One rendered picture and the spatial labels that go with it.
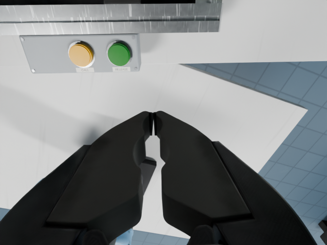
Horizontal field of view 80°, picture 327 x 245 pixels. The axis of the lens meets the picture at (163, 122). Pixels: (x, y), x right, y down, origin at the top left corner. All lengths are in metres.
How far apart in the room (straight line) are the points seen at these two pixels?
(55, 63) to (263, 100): 0.51
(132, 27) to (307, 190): 2.46
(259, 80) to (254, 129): 0.98
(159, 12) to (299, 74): 1.45
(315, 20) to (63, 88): 0.62
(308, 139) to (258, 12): 1.69
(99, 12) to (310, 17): 0.45
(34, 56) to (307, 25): 0.58
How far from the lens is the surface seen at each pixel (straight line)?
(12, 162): 0.79
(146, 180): 0.68
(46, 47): 0.44
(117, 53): 0.39
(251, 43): 0.54
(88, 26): 0.40
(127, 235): 0.53
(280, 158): 2.12
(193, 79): 0.52
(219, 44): 0.51
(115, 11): 0.39
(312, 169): 2.41
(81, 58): 0.41
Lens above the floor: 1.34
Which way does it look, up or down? 59 degrees down
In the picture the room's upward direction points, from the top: 176 degrees clockwise
